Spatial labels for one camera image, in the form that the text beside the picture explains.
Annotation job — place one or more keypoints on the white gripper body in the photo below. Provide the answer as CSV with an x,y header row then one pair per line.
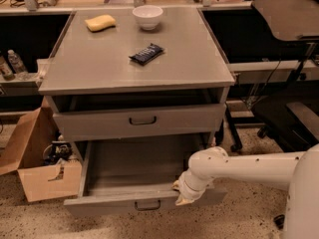
x,y
189,192

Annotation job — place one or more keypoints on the grey drawer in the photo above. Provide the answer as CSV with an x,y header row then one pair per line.
x,y
132,175
77,126

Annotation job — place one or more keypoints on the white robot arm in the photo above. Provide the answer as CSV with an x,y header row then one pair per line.
x,y
259,170

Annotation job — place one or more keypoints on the grey top drawer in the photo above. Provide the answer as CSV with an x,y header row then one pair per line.
x,y
77,126

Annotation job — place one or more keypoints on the grey drawer cabinet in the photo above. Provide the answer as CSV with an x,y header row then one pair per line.
x,y
94,72

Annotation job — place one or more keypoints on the open cardboard box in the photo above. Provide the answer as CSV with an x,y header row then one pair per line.
x,y
24,153

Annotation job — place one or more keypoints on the black gadget in box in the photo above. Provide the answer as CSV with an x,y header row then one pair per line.
x,y
55,151

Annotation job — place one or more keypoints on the black office chair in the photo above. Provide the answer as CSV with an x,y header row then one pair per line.
x,y
290,113

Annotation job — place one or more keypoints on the dark blue snack packet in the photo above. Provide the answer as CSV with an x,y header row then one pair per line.
x,y
147,54

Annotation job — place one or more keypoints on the white bowl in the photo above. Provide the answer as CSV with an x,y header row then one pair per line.
x,y
148,16

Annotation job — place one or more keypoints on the yellow sponge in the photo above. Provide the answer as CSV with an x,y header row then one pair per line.
x,y
100,23

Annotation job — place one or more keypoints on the clear plastic water bottle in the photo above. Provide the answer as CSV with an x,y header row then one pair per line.
x,y
18,66

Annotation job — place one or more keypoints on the brown labelled bottle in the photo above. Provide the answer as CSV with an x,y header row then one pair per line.
x,y
5,70

